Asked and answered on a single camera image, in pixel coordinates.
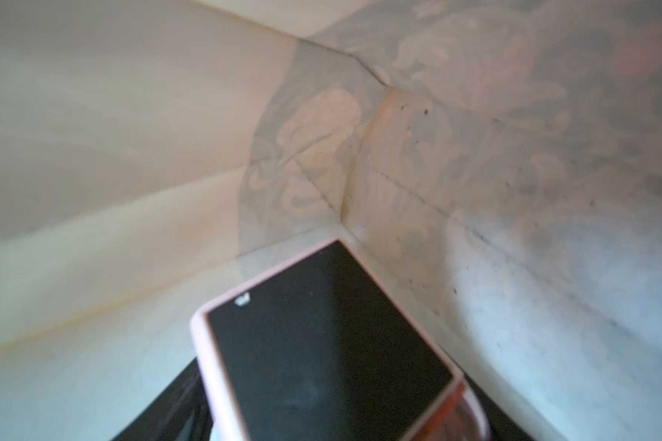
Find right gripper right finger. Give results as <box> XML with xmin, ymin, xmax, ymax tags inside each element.
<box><xmin>465</xmin><ymin>376</ymin><xmax>534</xmax><ymax>441</ymax></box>

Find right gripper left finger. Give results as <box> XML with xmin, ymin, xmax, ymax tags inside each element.
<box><xmin>114</xmin><ymin>358</ymin><xmax>213</xmax><ymax>441</ymax></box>

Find white canvas tote bag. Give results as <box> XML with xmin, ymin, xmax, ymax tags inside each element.
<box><xmin>0</xmin><ymin>1</ymin><xmax>662</xmax><ymax>440</ymax></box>

